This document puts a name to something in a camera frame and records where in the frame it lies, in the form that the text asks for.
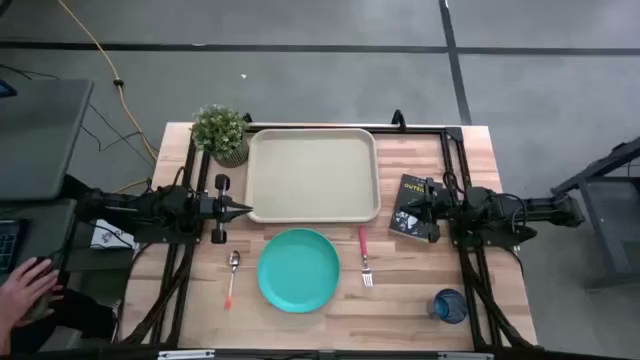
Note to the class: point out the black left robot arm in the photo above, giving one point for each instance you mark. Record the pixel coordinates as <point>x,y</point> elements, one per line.
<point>150,207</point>

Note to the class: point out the black paperback book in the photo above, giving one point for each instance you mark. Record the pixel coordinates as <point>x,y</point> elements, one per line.
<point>410,186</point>

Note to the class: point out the black table clamp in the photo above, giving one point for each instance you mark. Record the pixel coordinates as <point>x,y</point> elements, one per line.
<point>247,118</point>
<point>398,119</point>

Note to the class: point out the dark metal cart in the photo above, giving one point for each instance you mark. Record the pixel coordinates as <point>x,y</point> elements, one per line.
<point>605,210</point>

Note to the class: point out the dark keyboard shelf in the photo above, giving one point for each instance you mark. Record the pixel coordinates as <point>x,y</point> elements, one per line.
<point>47,225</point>

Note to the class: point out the black aluminium table frame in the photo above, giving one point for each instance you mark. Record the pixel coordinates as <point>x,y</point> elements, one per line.
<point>415,130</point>

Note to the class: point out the silver edge bracket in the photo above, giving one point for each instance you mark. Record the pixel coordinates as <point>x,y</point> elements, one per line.
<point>185,355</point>
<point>465,356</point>

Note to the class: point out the white printed paper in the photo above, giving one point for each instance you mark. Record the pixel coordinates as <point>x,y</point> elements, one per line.
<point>107,235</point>

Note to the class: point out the grey desk top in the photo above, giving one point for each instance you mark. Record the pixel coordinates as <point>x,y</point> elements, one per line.
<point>40,140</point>

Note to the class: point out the blue patterned cup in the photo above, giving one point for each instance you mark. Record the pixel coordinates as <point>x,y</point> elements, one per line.
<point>450,306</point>

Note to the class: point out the computer monitor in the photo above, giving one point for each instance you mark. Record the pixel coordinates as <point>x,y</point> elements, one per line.
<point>6,89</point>

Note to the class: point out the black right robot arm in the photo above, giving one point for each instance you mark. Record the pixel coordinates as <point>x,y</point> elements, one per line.
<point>500,210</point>

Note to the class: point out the black keyboard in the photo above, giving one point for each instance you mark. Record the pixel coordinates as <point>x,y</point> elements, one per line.
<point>7,245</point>

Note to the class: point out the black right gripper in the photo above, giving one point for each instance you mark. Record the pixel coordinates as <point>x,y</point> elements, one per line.
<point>435,210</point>

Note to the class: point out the beige plastic tray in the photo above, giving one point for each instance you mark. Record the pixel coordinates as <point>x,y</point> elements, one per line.
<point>310,175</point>

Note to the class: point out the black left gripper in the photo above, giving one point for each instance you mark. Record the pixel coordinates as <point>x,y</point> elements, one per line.
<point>217,210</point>

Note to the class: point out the small potted plant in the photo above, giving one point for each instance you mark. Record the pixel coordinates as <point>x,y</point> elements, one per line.
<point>217,130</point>

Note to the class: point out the person's hand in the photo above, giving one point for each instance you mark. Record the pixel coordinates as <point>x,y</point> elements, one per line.
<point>25,295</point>

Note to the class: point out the teal plate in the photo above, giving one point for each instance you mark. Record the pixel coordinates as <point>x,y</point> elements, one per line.
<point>298,270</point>

